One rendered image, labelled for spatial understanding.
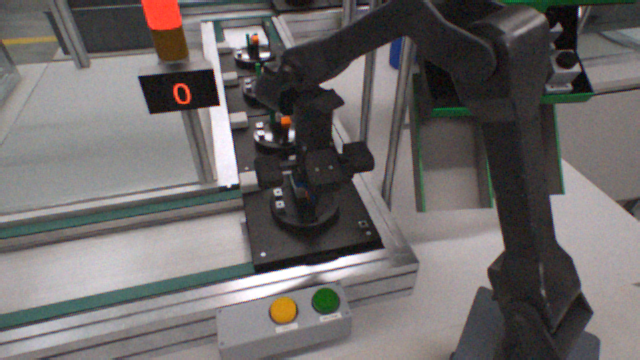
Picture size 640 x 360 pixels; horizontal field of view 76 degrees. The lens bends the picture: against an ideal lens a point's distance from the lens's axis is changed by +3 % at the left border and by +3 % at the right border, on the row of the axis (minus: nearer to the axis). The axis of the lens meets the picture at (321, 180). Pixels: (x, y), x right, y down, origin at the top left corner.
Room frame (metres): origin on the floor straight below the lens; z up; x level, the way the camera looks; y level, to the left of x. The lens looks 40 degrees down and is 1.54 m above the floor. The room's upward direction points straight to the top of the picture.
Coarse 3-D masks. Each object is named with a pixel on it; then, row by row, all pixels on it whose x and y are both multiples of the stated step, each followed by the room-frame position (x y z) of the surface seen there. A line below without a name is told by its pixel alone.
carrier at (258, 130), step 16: (240, 112) 0.92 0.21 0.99; (272, 112) 0.87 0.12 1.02; (240, 128) 0.88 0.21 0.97; (256, 128) 0.85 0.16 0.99; (272, 128) 0.85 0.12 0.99; (240, 144) 0.81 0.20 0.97; (256, 144) 0.80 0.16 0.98; (272, 144) 0.78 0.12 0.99; (288, 144) 0.78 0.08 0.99; (240, 160) 0.74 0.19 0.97
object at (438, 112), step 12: (420, 60) 0.67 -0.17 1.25; (420, 72) 0.66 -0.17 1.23; (432, 72) 0.66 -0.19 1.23; (444, 72) 0.66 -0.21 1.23; (432, 84) 0.63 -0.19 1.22; (444, 84) 0.63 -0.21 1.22; (432, 96) 0.59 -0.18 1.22; (444, 96) 0.61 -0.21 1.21; (456, 96) 0.61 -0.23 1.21; (432, 108) 0.57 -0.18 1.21; (444, 108) 0.57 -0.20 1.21; (456, 108) 0.57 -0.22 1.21
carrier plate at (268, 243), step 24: (264, 192) 0.63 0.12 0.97; (264, 216) 0.56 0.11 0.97; (360, 216) 0.56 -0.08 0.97; (264, 240) 0.50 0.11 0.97; (288, 240) 0.50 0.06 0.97; (312, 240) 0.50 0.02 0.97; (336, 240) 0.50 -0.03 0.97; (360, 240) 0.50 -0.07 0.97; (264, 264) 0.45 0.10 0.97; (288, 264) 0.46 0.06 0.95
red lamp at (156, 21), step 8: (144, 0) 0.63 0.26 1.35; (152, 0) 0.63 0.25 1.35; (160, 0) 0.63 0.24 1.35; (168, 0) 0.64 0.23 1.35; (176, 0) 0.65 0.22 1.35; (144, 8) 0.64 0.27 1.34; (152, 8) 0.63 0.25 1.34; (160, 8) 0.63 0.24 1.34; (168, 8) 0.63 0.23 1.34; (176, 8) 0.65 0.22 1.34; (152, 16) 0.63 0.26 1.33; (160, 16) 0.63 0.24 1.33; (168, 16) 0.63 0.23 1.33; (176, 16) 0.64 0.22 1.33; (152, 24) 0.63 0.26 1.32; (160, 24) 0.63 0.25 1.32; (168, 24) 0.63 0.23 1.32; (176, 24) 0.64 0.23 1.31
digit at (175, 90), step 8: (168, 80) 0.62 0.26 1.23; (176, 80) 0.63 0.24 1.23; (184, 80) 0.63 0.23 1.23; (192, 80) 0.63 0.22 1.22; (168, 88) 0.62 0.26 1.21; (176, 88) 0.63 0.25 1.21; (184, 88) 0.63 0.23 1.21; (192, 88) 0.63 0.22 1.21; (168, 96) 0.62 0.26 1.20; (176, 96) 0.62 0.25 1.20; (184, 96) 0.63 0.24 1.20; (192, 96) 0.63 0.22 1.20; (176, 104) 0.62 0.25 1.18; (184, 104) 0.63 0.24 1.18; (192, 104) 0.63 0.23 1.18
